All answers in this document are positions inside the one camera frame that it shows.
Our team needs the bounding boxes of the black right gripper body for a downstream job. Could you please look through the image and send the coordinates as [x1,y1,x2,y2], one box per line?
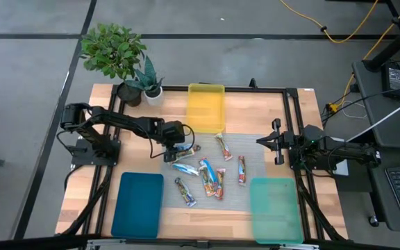
[272,118,297,167]

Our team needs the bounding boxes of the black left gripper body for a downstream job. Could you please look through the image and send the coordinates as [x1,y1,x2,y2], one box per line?
[160,119,188,147]

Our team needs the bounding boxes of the blue white granola bar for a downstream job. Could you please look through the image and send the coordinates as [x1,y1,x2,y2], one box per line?
[167,143,202,164]
[171,162,201,177]

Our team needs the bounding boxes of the blue orange snack bar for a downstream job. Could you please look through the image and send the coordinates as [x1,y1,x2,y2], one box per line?
[199,165,217,198]

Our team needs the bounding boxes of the blue granola bar red end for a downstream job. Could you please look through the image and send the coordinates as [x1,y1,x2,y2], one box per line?
[199,157,218,185]

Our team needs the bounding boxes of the grey woven placemat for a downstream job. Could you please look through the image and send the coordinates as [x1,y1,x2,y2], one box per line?
[160,133,267,213]

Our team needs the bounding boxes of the white plant pot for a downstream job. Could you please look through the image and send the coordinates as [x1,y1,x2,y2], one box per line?
[144,86,165,107]

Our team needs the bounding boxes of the yellow translucent plastic bin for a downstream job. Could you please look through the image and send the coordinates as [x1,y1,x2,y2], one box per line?
[186,83,226,135]

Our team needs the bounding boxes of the black plant pot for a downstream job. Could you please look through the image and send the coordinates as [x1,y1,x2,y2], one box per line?
[116,82,143,108]

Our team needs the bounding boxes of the dark blue plastic bin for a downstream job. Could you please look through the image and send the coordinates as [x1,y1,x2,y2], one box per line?
[110,172,165,240]

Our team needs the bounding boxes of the green translucent plastic bin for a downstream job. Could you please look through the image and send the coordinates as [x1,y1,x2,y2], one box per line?
[249,176,304,245]

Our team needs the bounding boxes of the dark grey side desk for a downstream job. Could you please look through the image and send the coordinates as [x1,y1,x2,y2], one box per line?
[351,60,400,149]

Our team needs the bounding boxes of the silver straight rod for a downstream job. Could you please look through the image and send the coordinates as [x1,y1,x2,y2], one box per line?
[345,92,400,143]

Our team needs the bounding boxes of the leafy green artificial plant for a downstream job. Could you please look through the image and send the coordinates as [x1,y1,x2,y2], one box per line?
[79,22,148,81]

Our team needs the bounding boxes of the dark grey keyboard desk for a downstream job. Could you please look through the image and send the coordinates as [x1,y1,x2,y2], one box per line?
[369,145,400,233]

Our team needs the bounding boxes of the black power supply brick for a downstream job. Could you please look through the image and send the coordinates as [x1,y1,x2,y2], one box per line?
[381,62,400,101]

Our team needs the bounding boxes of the black aluminium table frame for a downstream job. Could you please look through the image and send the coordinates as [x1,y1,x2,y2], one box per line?
[56,83,350,244]

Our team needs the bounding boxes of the yellow hanging extension cable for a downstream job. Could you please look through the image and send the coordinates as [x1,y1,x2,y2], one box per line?
[326,0,400,114]

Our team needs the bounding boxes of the yellow cable with black clamp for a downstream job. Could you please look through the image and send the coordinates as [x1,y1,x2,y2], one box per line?
[278,0,380,44]

